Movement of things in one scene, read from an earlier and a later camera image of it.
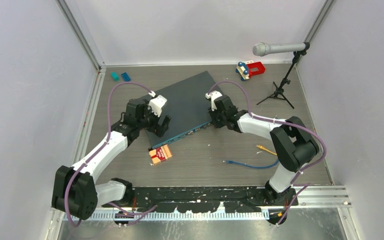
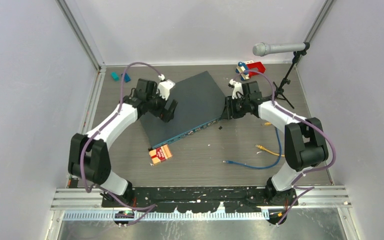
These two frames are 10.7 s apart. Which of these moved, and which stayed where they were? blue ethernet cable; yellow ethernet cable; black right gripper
Moved: black right gripper
Stayed: yellow ethernet cable; blue ethernet cable
